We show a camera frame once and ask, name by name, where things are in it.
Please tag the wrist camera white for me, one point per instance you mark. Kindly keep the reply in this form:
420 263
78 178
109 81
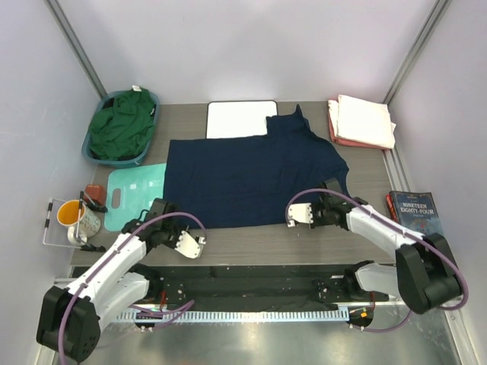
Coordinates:
300 213
189 246

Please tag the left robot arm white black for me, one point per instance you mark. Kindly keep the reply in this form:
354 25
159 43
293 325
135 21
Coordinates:
72 318

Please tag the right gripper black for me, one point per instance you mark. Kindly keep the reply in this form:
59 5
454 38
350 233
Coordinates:
316 221

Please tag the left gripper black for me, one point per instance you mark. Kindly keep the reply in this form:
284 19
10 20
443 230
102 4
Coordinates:
179 228

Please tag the black white marker pen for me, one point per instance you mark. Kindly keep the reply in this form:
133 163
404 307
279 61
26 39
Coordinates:
48 213

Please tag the navy blue t shirt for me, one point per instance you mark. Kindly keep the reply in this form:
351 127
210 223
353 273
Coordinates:
247 182

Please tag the brown red block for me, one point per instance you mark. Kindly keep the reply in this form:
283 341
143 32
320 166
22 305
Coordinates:
97 193

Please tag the white board with black rim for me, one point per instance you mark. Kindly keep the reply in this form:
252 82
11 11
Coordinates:
239 119

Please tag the white slotted cable duct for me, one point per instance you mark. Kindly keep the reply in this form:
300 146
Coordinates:
339 315

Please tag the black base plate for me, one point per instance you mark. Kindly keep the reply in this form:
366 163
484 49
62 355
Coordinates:
256 288

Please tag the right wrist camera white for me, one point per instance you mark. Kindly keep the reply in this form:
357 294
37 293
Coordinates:
300 213

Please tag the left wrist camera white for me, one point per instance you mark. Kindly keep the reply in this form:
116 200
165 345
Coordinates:
189 246

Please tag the green t shirt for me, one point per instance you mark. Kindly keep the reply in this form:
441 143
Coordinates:
122 129

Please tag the teal cutting board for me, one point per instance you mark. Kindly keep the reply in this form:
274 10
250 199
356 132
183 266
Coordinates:
130 191

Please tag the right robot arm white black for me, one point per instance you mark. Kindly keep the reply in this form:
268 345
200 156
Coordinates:
424 274

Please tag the clear acrylic tray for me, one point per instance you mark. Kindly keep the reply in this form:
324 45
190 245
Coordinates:
57 235

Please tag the white mug orange inside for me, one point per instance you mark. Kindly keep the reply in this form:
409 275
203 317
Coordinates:
81 222

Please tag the dark blue book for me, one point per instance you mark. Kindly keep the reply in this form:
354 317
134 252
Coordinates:
417 211

